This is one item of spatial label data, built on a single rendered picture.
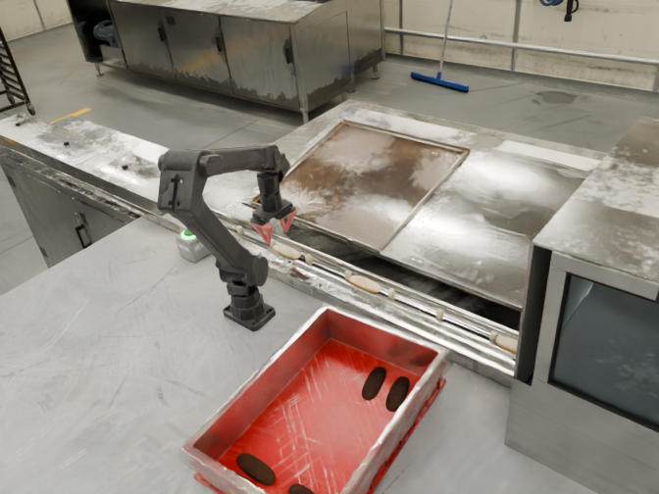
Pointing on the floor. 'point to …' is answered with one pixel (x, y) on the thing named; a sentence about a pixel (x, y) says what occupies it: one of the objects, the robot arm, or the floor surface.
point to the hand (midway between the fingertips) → (277, 234)
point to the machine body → (71, 197)
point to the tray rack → (13, 81)
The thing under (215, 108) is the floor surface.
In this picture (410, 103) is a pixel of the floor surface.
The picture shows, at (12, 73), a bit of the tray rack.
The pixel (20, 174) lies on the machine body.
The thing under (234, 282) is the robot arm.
